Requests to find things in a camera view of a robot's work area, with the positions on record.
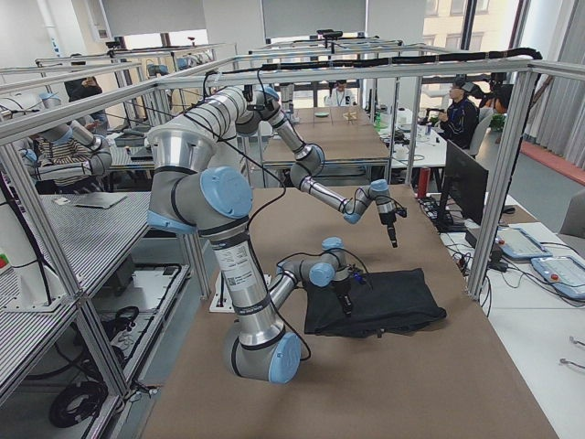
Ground person in plaid shirt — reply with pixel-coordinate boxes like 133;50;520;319
17;121;112;195

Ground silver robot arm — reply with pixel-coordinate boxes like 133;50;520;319
147;123;351;384
184;86;398;248

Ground grey slatted work table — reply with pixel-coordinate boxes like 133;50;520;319
0;190;154;321

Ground black graphic t-shirt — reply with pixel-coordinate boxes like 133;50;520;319
304;268;447;338

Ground aluminium frame post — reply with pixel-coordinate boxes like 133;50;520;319
467;70;538;301

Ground red thermos bottle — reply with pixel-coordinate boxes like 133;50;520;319
417;167;431;199

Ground aluminium cage frame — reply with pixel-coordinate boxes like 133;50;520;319
0;43;585;394

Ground black huawei monitor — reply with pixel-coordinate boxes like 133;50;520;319
435;140;488;232

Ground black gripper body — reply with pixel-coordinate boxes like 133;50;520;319
377;203;398;248
332;278;353;316

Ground emergency stop pendant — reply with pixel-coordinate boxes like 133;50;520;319
495;227;552;261

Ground silver closed laptop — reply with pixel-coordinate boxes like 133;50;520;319
73;192;127;209

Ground person in dark jacket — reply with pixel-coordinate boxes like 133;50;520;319
438;77;479;149

